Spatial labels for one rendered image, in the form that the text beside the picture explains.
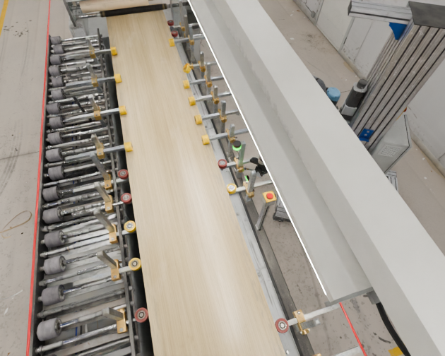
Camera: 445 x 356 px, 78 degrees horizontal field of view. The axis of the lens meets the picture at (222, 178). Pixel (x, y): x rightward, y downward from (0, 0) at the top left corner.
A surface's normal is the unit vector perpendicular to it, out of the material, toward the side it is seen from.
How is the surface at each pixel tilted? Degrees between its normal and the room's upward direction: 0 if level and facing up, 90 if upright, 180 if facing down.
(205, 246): 0
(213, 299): 0
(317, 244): 61
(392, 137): 0
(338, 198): 90
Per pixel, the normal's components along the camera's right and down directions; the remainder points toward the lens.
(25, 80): 0.02, -0.54
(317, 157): -0.96, 0.23
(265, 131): -0.82, -0.06
